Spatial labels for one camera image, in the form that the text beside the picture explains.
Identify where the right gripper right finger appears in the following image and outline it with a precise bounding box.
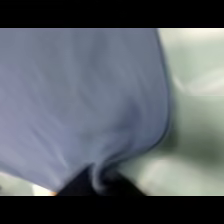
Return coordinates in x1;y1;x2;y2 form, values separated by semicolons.
99;170;147;197

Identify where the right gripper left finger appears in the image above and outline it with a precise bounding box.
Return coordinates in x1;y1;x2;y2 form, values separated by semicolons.
55;166;98;197

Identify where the blue T-shirt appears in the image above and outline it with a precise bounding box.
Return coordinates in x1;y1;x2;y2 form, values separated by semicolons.
0;28;173;195

